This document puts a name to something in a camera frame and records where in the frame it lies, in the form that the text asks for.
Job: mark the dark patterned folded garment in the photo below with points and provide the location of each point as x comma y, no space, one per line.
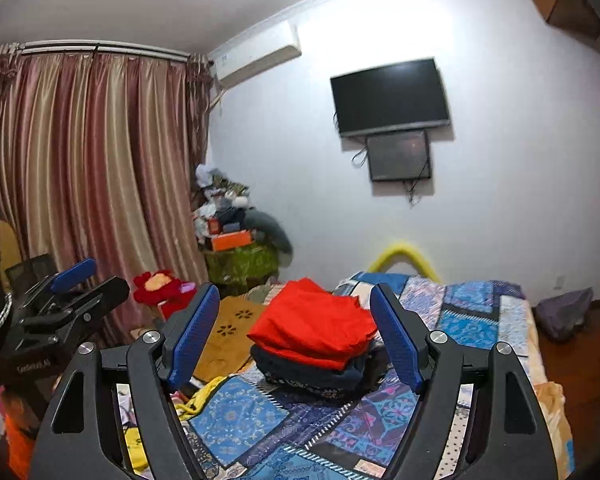
310,390

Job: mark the beige fleece blanket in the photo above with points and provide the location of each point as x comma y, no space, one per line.
555,410

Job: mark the wooden lap desk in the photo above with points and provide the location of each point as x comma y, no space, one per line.
235,325

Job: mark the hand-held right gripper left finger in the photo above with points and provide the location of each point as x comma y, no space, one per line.
190,340

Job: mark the large black wall television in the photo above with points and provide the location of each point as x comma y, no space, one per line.
390,95

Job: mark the white air conditioner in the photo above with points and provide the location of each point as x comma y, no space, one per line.
255,55

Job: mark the red flower plush toy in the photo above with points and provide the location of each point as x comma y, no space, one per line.
155,285

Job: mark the striped pink brown curtain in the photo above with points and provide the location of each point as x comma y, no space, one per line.
90,160

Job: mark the folded blue jeans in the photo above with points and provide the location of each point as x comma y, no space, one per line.
285,365

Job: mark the blue patchwork bed cover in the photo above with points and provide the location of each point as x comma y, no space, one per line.
260,420

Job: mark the green patterned cloth cover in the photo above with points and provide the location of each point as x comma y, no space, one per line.
240,265

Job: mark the grey bag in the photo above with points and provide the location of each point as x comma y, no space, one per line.
565,312

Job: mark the small black wall monitor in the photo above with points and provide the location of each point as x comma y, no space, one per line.
399,156

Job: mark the heap of papers and cloths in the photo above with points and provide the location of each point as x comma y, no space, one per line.
0,425

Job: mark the white wall socket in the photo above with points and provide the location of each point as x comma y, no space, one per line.
560,281

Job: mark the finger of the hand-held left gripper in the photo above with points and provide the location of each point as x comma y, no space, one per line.
72,274
105,295

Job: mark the pile of mixed clutter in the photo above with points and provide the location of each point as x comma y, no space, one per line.
220,200

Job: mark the red zip jacket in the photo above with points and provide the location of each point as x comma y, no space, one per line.
310,320

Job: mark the orange box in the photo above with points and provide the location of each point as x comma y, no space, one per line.
232,241

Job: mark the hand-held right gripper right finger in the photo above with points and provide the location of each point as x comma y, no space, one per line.
397,340

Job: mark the black mesh chair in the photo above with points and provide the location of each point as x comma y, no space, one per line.
30,270

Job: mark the yellow foam tube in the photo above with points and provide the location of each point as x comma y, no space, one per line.
405,252

